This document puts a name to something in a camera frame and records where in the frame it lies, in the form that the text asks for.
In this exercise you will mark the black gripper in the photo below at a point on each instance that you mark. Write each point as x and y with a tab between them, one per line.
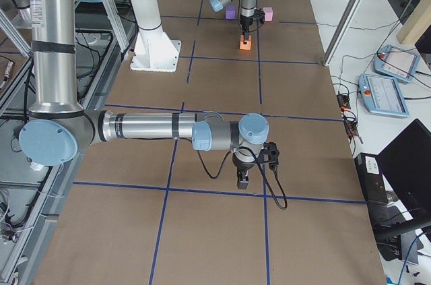
246	23
242	167

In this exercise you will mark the orange foam cube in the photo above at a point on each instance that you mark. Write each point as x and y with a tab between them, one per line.
245	43

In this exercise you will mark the purple foam cube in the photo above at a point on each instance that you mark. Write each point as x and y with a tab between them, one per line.
230	12

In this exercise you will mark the pink foam cube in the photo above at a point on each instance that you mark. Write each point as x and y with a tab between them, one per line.
268	11

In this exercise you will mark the orange black power strip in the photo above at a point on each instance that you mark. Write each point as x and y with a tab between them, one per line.
350	119

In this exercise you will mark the black computer box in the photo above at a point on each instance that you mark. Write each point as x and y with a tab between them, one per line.
371	179

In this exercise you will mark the near teach pendant tablet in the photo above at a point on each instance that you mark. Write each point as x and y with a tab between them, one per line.
381	95

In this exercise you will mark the teach pendant tablet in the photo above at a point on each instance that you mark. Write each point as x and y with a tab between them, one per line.
381	95
396	62

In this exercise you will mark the far teach pendant tablet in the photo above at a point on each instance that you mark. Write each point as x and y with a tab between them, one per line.
396	62

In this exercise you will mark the black laptop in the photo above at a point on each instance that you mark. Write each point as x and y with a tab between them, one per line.
405	163

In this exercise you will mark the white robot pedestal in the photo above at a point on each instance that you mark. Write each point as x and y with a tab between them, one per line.
154	50

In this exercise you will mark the aluminium frame post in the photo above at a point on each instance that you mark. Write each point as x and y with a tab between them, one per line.
344	23

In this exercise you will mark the aluminium side frame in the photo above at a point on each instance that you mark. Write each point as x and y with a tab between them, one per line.
57	129

